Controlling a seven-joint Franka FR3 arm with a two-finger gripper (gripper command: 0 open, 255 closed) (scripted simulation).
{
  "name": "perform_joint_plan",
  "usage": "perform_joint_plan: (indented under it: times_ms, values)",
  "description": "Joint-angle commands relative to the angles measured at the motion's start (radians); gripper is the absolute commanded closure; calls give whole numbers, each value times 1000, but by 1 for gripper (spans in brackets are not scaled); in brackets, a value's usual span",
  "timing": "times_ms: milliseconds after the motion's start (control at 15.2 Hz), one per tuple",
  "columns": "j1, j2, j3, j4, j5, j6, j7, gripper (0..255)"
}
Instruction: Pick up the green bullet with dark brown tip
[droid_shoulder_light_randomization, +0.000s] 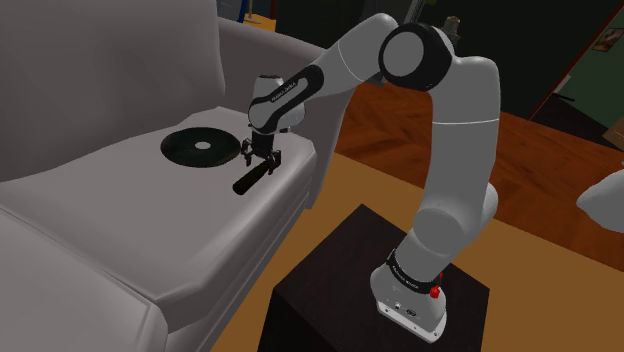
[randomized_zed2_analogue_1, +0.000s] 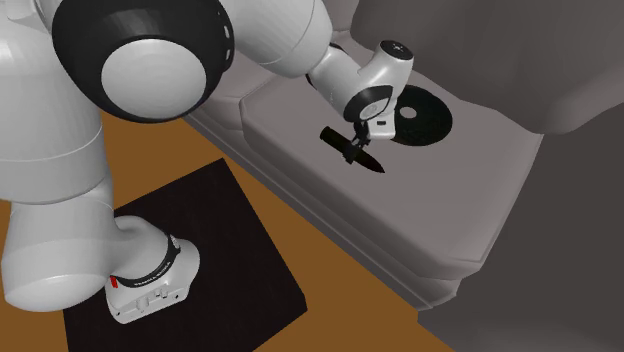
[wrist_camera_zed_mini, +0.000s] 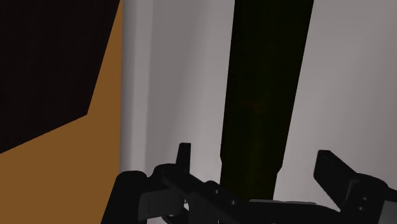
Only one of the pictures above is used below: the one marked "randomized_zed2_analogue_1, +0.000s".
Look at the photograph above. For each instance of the black knife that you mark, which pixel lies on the black knife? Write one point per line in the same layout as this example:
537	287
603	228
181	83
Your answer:
335	139

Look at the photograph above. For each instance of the grey sofa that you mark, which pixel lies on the grey sofa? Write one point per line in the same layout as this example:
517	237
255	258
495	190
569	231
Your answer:
438	204

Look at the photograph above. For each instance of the black robot stand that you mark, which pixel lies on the black robot stand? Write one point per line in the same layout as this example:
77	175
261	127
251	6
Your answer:
234	253

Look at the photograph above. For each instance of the black disc with white centre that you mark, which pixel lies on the black disc with white centre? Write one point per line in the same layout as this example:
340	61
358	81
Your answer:
429	122

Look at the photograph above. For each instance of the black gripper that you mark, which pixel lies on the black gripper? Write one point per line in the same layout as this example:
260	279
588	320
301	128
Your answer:
362	132

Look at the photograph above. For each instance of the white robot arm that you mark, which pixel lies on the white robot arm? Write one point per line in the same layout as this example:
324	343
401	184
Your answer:
48	146

